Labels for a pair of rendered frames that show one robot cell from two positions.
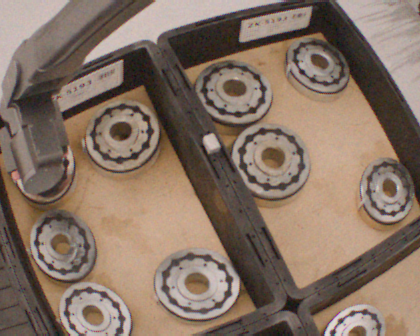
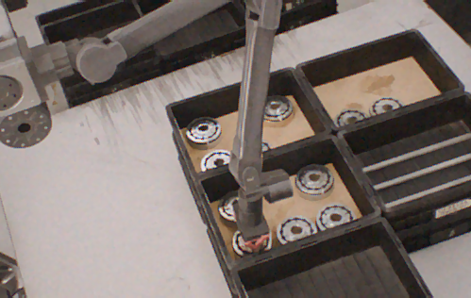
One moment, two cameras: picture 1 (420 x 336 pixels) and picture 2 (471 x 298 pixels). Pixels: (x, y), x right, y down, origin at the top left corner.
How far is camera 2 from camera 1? 1.50 m
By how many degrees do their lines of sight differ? 40
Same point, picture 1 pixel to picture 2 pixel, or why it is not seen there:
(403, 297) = (332, 106)
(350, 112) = (228, 124)
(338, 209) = (278, 134)
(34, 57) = (254, 148)
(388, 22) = (141, 109)
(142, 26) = (136, 236)
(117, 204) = (269, 213)
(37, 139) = (277, 174)
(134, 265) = (301, 207)
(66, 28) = (256, 120)
